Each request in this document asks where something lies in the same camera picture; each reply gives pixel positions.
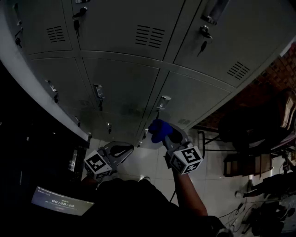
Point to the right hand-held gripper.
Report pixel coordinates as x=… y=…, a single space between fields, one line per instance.
x=185 y=159

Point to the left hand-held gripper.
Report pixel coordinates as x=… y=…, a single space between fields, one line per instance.
x=98 y=164

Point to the blue cloth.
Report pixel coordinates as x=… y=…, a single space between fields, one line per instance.
x=159 y=129

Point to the grey metal cabinet doors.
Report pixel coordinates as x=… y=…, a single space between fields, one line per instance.
x=125 y=76

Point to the person's right forearm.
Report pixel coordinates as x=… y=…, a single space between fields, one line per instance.
x=187 y=192

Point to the person's left forearm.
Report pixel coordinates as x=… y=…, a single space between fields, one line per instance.
x=89 y=180

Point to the black side cabinet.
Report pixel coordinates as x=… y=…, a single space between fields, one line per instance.
x=27 y=143

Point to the cabinet door locks with keys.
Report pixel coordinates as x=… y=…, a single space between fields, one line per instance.
x=204 y=34

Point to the person's grey shoe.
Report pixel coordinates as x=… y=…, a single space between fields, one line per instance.
x=144 y=178

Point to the lit display screen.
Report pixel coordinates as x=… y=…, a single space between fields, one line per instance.
x=61 y=202

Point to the person's black shirt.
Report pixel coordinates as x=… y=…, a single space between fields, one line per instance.
x=138 y=208

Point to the brown wooden stool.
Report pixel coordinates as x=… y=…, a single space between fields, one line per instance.
x=247 y=163

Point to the black office chair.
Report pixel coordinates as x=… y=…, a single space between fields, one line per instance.
x=252 y=129

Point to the beige padded chair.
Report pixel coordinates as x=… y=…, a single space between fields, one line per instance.
x=287 y=111

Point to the black metal chair frame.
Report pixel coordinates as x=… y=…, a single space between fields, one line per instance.
x=208 y=140

